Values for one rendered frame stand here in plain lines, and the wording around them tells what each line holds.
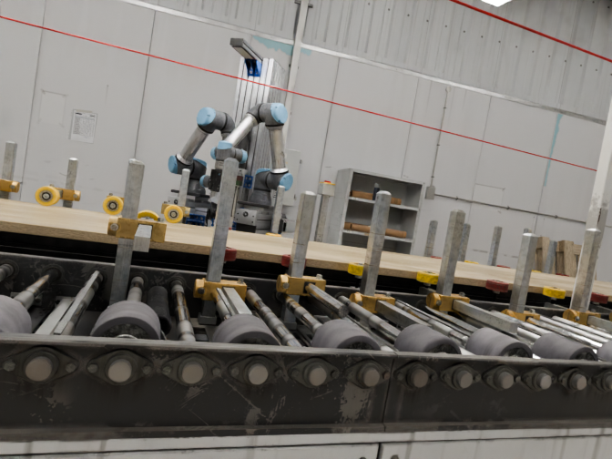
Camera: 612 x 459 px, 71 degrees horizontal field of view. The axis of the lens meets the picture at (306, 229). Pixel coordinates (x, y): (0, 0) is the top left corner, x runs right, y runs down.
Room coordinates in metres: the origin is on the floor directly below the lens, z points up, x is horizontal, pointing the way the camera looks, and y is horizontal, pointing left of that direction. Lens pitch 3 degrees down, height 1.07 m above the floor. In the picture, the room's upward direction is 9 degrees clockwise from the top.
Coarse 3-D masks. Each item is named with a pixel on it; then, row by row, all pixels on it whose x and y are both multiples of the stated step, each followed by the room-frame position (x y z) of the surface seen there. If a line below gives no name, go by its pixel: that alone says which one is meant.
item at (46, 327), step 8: (40, 296) 1.06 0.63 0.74; (56, 296) 1.08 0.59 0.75; (32, 304) 1.04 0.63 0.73; (40, 304) 1.06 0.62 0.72; (56, 304) 1.08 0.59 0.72; (64, 304) 1.03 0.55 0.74; (56, 312) 0.97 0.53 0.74; (64, 312) 0.97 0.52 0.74; (216, 312) 1.21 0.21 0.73; (256, 312) 1.25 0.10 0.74; (48, 320) 0.91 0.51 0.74; (56, 320) 0.92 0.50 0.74; (320, 320) 1.30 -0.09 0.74; (328, 320) 1.30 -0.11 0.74; (40, 328) 0.86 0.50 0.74; (48, 328) 0.86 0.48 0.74; (400, 328) 1.42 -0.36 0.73; (280, 344) 1.00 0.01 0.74
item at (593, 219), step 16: (608, 112) 1.80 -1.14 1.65; (608, 128) 1.79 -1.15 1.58; (608, 144) 1.78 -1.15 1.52; (608, 160) 1.76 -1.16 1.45; (608, 176) 1.76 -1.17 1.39; (608, 192) 1.77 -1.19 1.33; (592, 208) 1.79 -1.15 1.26; (592, 224) 1.78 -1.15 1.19; (576, 272) 1.80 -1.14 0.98; (592, 288) 1.77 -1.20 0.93
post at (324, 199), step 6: (324, 198) 2.41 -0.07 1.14; (324, 204) 2.41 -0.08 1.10; (324, 210) 2.41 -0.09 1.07; (318, 216) 2.43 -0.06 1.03; (324, 216) 2.41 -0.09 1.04; (318, 222) 2.41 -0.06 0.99; (324, 222) 2.42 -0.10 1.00; (318, 228) 2.40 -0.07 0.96; (318, 234) 2.41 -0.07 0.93; (318, 240) 2.41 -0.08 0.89
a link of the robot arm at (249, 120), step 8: (248, 112) 2.63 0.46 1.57; (256, 112) 2.62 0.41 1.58; (248, 120) 2.60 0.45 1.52; (256, 120) 2.62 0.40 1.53; (240, 128) 2.56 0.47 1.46; (248, 128) 2.59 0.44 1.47; (232, 136) 2.52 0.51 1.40; (240, 136) 2.55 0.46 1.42; (232, 144) 2.50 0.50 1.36; (216, 152) 2.46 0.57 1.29
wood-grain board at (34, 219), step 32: (0, 224) 1.15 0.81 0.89; (32, 224) 1.18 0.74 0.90; (64, 224) 1.28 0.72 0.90; (96, 224) 1.41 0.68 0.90; (256, 256) 1.39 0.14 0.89; (320, 256) 1.57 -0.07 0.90; (352, 256) 1.78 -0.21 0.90; (384, 256) 2.03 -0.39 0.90; (416, 256) 2.37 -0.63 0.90; (512, 288) 1.75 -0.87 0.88; (608, 288) 2.37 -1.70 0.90
